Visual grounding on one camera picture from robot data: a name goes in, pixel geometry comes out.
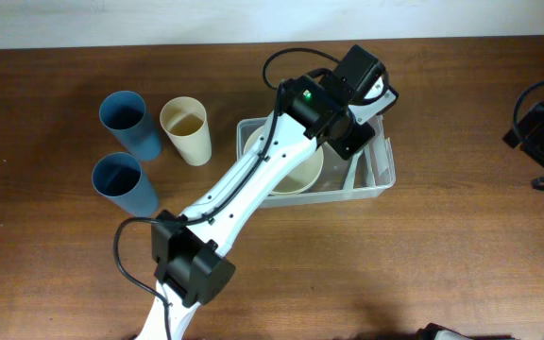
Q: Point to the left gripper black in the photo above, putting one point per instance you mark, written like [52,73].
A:
[350,148]

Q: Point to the cream bowl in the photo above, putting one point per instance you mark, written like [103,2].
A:
[299,180]

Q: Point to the white plastic fork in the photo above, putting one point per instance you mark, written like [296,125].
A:
[351,173]

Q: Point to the blue plastic cup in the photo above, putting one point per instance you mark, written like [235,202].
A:
[124,114]
[120,178]

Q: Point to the clear plastic storage container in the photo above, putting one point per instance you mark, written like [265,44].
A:
[328,187]

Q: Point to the far cream plastic cup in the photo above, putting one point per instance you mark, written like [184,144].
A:
[184,120]

